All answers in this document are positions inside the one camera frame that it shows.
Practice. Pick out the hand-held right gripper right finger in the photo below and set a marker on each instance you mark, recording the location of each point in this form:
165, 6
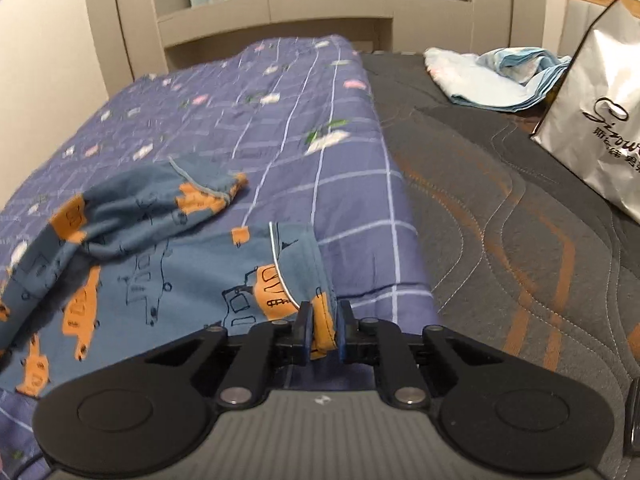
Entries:
344, 336

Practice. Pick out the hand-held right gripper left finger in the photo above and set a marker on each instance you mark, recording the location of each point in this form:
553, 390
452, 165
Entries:
305, 336

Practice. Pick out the blue pants with orange print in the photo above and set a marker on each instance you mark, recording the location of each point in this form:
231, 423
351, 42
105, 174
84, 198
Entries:
175, 270

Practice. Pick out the grey quilted mattress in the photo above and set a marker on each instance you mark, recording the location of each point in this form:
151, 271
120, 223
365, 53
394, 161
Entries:
500, 235

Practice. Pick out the purple checked floral blanket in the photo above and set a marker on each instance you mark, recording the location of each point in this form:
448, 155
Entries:
300, 135

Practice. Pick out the light blue crumpled cloth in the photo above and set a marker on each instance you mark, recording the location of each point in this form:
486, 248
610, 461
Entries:
480, 82

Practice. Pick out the dark object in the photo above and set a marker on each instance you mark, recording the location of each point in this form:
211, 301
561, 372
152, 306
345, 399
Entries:
634, 420

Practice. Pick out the silver shopping bag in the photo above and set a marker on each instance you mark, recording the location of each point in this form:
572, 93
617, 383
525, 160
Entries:
600, 135

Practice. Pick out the beige wooden headboard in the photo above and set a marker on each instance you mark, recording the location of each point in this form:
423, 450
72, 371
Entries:
300, 10

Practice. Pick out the wooden framed grey panel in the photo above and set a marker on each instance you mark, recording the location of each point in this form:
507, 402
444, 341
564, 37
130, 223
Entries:
580, 25

